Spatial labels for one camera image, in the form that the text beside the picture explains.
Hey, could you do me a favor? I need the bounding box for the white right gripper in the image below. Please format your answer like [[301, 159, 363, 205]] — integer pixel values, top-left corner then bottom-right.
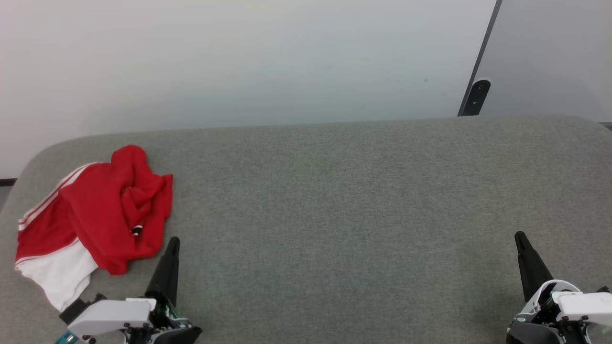
[[506, 231, 612, 344]]

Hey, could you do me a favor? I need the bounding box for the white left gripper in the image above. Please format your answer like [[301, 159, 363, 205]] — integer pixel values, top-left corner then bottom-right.
[[67, 236, 203, 344]]

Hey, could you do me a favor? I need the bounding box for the red and white shirt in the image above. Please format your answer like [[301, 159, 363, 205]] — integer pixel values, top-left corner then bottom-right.
[[14, 145, 174, 312]]

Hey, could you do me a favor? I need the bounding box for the grey fabric sofa seat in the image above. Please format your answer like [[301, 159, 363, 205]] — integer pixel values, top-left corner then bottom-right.
[[0, 115, 612, 344]]

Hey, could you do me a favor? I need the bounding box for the grey door panel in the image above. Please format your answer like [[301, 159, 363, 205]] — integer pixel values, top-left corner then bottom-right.
[[478, 0, 612, 123]]

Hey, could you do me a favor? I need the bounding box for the dark door edge strip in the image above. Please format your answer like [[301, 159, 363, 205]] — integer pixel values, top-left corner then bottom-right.
[[457, 0, 503, 117]]

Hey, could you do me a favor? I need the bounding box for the black door hinge bracket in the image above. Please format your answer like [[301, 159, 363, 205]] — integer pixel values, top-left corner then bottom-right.
[[458, 79, 492, 117]]

